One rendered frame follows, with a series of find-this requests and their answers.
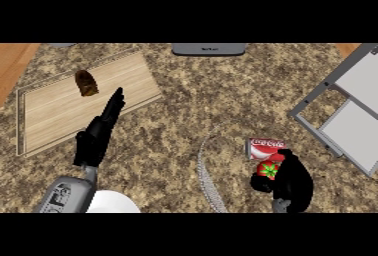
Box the pale wooden cutting board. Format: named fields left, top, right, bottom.
left=15, top=48, right=164, bottom=159

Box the grey tiered shelf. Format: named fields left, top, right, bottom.
left=287, top=43, right=378, bottom=178

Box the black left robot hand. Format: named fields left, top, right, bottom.
left=72, top=86, right=127, bottom=168

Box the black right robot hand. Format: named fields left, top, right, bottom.
left=248, top=148, right=316, bottom=214

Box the red and white can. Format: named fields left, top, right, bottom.
left=245, top=137, right=290, bottom=163

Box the grey appliance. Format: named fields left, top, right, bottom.
left=170, top=43, right=248, bottom=57

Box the white rounded object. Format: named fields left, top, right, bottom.
left=84, top=189, right=142, bottom=214

